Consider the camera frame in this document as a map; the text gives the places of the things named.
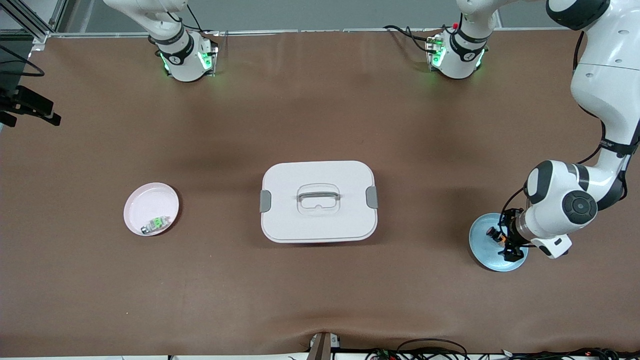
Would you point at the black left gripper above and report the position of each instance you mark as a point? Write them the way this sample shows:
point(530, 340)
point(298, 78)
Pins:
point(511, 231)

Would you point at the orange and black switch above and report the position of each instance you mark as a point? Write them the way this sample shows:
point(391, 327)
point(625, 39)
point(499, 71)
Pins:
point(496, 235)

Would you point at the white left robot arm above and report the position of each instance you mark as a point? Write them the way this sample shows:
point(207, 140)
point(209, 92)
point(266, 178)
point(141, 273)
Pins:
point(605, 75)

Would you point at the grey box latch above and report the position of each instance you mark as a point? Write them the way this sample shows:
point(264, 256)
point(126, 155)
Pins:
point(265, 201)
point(372, 197)

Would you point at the white lidded storage box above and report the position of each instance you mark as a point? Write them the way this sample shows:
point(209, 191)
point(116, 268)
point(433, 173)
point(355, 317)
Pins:
point(320, 225)

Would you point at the light blue round plate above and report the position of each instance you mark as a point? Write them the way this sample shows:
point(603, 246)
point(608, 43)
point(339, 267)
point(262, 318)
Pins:
point(485, 255)

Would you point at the pink round plate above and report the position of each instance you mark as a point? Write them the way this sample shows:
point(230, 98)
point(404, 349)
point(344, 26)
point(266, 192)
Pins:
point(150, 200)

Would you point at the brown table cover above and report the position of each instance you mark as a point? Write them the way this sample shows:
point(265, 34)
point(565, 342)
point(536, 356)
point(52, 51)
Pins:
point(320, 100)

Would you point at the aluminium frame post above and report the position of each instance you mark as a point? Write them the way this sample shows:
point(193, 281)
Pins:
point(30, 22)

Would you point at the green and clear switch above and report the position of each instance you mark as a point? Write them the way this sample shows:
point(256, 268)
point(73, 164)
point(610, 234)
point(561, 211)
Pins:
point(159, 222)

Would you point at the metal table edge bracket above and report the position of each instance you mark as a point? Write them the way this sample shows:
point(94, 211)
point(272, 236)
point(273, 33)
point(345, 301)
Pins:
point(322, 347)

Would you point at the aluminium table rail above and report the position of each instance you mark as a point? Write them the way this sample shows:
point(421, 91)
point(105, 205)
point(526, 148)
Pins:
point(325, 31)

